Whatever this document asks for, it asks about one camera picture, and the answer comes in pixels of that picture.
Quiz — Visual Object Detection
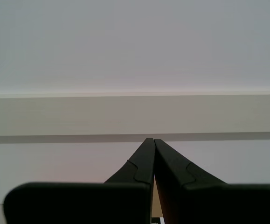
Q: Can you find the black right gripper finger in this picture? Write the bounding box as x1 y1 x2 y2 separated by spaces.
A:
3 138 156 224
153 139 270 224

